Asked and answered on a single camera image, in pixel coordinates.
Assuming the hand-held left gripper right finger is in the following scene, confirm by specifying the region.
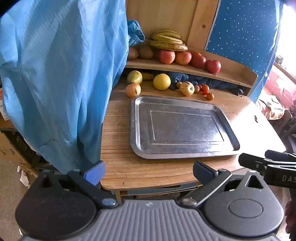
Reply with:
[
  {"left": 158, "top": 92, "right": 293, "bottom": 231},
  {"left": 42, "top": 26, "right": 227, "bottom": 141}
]
[{"left": 180, "top": 161, "right": 266, "bottom": 208}]

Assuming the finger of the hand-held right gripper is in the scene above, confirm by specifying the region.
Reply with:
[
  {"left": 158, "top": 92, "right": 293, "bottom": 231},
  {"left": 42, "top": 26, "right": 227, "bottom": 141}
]
[
  {"left": 238, "top": 153, "right": 270, "bottom": 174},
  {"left": 265, "top": 150, "right": 296, "bottom": 163}
]

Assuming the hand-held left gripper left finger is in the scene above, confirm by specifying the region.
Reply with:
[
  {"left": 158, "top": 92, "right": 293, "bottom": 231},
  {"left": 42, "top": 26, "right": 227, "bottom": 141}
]
[{"left": 30, "top": 160, "right": 118, "bottom": 208}]

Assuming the metal tray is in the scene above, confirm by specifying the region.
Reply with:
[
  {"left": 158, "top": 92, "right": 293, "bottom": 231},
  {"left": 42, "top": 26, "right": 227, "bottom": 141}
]
[{"left": 131, "top": 95, "right": 240, "bottom": 159}]

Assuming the striped pepino melon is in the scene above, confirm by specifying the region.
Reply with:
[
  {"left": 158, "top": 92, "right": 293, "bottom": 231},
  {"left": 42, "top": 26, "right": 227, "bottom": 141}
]
[{"left": 180, "top": 81, "right": 195, "bottom": 96}]

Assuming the orange persimmon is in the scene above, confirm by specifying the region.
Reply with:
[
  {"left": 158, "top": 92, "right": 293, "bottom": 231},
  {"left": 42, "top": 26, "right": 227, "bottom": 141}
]
[{"left": 125, "top": 83, "right": 141, "bottom": 98}]

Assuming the yellow round citrus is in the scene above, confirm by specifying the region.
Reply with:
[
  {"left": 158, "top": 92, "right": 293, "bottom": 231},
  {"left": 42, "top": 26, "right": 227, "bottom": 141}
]
[{"left": 153, "top": 73, "right": 171, "bottom": 90}]

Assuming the yellow green pear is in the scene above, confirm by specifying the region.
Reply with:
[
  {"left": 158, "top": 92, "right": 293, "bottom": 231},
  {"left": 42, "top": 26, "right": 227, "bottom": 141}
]
[{"left": 126, "top": 70, "right": 143, "bottom": 85}]

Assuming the person's right hand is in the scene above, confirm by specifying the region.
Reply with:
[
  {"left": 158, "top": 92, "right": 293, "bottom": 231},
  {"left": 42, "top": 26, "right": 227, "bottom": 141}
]
[{"left": 285, "top": 198, "right": 296, "bottom": 234}]

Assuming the orange patterned cloth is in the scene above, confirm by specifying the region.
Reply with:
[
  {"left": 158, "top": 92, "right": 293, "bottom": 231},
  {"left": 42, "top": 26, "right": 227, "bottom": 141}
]
[{"left": 255, "top": 93, "right": 292, "bottom": 120}]

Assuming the white paper scrap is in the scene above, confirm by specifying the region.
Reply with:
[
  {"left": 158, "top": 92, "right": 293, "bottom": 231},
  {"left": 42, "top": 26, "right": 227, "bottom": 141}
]
[{"left": 18, "top": 170, "right": 30, "bottom": 188}]

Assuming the cardboard box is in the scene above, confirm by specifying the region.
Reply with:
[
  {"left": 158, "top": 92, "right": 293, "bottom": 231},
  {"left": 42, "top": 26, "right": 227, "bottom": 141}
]
[{"left": 0, "top": 130, "right": 40, "bottom": 172}]

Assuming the dark blue quilted cloth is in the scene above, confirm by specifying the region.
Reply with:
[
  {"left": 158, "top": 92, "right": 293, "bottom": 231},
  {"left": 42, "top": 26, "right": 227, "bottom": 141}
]
[{"left": 166, "top": 71, "right": 244, "bottom": 95}]

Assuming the wooden shelf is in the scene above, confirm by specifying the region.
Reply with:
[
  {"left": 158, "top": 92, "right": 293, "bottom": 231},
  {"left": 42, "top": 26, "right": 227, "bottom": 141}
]
[{"left": 125, "top": 39, "right": 259, "bottom": 96}]

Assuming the red apple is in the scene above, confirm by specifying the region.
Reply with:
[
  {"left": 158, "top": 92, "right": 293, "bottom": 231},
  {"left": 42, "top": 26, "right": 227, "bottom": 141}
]
[
  {"left": 158, "top": 50, "right": 175, "bottom": 65},
  {"left": 205, "top": 59, "right": 221, "bottom": 74},
  {"left": 190, "top": 52, "right": 207, "bottom": 69},
  {"left": 174, "top": 51, "right": 192, "bottom": 65}
]

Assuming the light blue coat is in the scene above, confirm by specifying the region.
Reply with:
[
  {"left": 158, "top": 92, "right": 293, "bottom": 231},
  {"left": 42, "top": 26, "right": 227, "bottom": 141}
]
[{"left": 0, "top": 0, "right": 130, "bottom": 174}]

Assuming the brown kiwi fruit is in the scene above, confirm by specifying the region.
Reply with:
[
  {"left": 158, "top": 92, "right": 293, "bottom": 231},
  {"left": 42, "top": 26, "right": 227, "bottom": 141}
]
[
  {"left": 128, "top": 47, "right": 139, "bottom": 60},
  {"left": 138, "top": 46, "right": 154, "bottom": 59}
]

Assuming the blue dotted board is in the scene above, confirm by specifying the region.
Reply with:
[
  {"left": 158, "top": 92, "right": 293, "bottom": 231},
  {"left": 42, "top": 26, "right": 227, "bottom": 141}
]
[{"left": 205, "top": 0, "right": 284, "bottom": 103}]

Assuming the large brown spotted banana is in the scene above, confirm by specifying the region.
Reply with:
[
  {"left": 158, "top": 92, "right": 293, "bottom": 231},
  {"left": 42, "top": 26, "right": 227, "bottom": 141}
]
[{"left": 150, "top": 40, "right": 188, "bottom": 52}]

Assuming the blue plastic bag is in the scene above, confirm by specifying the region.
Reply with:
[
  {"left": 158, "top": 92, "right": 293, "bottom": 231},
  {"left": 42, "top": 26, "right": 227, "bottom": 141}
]
[{"left": 127, "top": 20, "right": 145, "bottom": 47}]

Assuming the green yellow banana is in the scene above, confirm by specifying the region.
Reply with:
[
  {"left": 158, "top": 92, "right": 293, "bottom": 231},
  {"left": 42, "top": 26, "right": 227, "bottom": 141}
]
[{"left": 151, "top": 29, "right": 182, "bottom": 39}]

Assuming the wooden back panel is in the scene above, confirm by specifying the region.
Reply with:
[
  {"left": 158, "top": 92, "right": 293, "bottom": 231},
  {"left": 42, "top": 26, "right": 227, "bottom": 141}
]
[{"left": 125, "top": 0, "right": 220, "bottom": 50}]

